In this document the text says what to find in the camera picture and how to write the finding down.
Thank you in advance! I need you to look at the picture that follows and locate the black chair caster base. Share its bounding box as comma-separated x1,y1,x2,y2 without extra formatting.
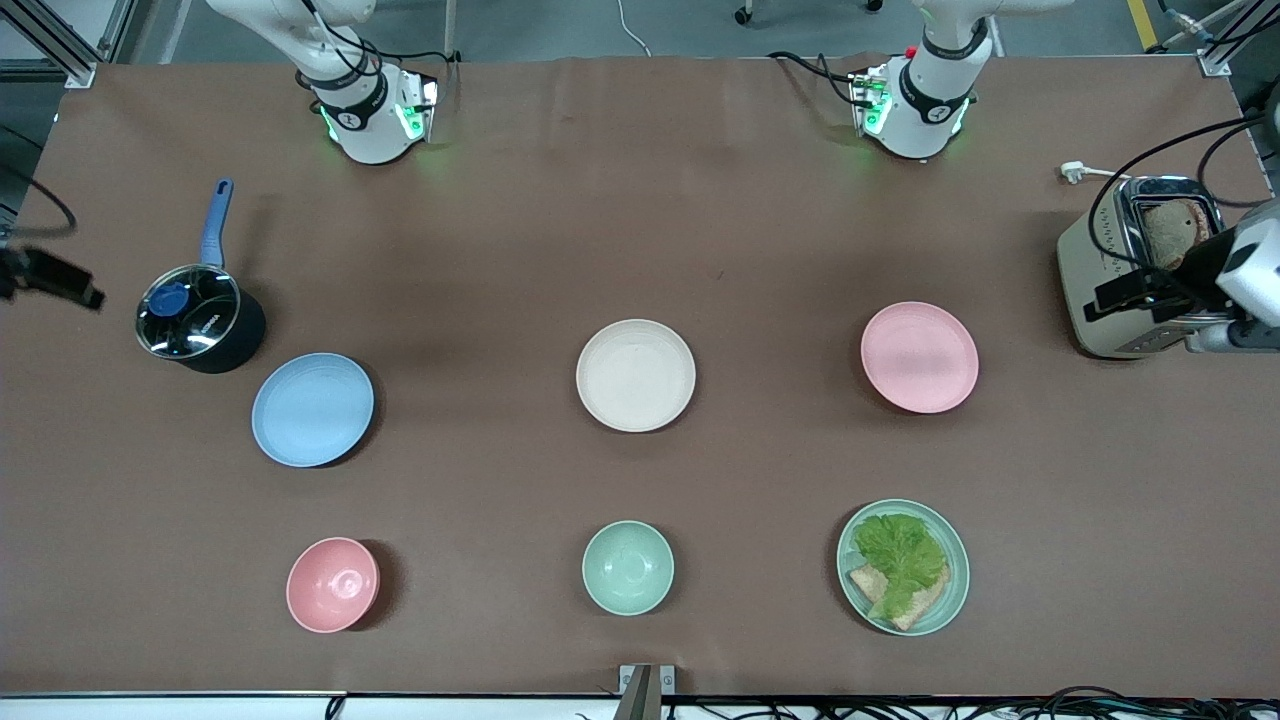
734,0,886,27

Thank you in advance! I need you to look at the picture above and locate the glass pot lid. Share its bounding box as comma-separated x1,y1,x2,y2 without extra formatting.
136,264,243,360

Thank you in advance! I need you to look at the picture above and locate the pink plate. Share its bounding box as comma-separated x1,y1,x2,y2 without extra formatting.
860,301,981,415

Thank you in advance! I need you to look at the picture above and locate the brown toast slice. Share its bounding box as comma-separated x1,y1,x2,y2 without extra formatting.
1142,198,1210,273

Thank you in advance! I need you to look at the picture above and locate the aluminium frame post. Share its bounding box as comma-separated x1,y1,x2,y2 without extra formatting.
1148,0,1280,78
0,0,101,89

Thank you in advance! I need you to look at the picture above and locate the green bowl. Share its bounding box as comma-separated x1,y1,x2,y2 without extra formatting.
582,520,676,617

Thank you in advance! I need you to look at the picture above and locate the white floor cable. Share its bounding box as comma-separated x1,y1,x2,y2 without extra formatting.
615,0,653,58

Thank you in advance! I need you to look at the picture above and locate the pink bowl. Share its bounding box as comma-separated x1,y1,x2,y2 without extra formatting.
286,537,381,634

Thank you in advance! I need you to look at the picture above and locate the blue plate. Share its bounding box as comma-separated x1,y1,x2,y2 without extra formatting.
251,352,376,469

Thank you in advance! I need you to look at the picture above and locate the black pot with blue handle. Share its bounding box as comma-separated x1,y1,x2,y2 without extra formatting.
136,178,268,376

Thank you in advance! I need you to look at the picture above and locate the beige chrome toaster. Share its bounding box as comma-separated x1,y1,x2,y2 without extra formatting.
1057,175,1248,360

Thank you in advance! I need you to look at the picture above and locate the green plate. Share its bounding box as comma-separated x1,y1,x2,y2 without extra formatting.
836,498,972,638

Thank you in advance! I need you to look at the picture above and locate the brown table cover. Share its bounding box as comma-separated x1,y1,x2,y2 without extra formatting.
0,54,1280,699

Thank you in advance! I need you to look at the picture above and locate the bread slice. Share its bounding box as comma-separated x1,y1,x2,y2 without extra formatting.
848,563,952,632

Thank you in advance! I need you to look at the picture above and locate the black left arm base cable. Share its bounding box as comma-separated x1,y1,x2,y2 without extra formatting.
767,50,863,105

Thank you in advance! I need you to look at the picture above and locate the green lettuce leaf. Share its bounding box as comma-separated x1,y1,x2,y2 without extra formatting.
852,513,950,621

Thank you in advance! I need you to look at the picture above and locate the black cable bundle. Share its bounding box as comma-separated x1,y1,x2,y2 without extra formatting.
690,684,1280,720

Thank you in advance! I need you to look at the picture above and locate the beige plate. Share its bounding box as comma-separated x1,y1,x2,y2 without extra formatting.
576,319,698,434

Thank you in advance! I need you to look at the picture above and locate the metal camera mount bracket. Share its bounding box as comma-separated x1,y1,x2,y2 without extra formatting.
617,664,677,720

